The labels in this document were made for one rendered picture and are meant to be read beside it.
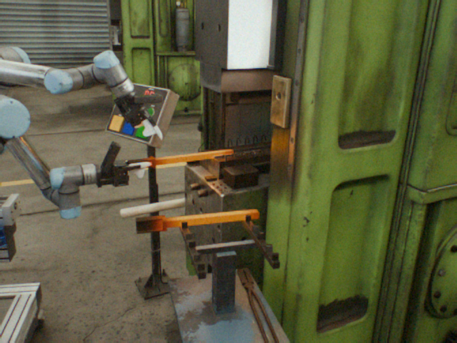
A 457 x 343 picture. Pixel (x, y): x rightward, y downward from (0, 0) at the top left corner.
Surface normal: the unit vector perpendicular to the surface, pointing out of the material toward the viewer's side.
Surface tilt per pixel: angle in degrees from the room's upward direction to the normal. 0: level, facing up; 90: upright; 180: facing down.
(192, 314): 0
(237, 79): 90
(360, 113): 89
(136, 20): 89
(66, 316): 0
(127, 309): 0
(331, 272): 90
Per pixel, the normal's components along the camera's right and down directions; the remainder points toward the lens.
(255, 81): 0.45, 0.32
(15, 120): 0.76, 0.17
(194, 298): 0.02, -0.94
